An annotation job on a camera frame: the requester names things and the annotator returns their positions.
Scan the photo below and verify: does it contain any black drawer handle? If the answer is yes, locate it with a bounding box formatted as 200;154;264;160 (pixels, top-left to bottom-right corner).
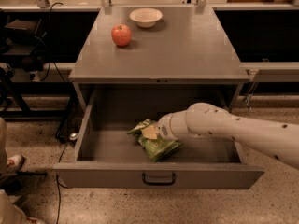
142;173;176;186

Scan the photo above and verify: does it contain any green jalapeno chip bag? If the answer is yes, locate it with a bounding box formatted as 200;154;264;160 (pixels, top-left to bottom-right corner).
127;119;183;162

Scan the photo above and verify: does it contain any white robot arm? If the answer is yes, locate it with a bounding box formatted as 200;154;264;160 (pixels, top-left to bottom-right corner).
142;103;299;169

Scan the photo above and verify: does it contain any grey cabinet counter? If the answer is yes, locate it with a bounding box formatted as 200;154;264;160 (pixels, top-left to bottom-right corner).
68;6;250;113

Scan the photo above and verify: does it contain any red apple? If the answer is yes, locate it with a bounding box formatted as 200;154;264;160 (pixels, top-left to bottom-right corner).
111;24;132;47

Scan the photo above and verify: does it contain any open grey drawer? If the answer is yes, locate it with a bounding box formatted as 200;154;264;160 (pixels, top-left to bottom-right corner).
53;85;265;190

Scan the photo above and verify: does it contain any black equipment on left shelf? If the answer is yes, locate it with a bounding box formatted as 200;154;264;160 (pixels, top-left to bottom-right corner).
0;11;48;72

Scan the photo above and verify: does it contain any white bowl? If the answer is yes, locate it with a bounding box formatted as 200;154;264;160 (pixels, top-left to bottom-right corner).
129;8;163;28

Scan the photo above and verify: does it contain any white and red shoe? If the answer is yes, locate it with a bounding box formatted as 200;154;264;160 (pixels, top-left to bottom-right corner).
7;155;25;173

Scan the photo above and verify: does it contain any person's beige trouser leg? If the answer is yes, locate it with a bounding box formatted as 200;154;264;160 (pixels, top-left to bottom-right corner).
0;190;27;224

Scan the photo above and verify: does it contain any black floor cable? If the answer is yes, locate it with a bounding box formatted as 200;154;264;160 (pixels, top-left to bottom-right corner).
54;143;68;224

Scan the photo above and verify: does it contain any silver caster wheel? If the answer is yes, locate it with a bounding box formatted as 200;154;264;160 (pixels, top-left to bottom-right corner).
69;133;78;141

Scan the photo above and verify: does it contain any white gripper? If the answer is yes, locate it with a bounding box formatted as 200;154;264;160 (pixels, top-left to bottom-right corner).
141;111;189;140

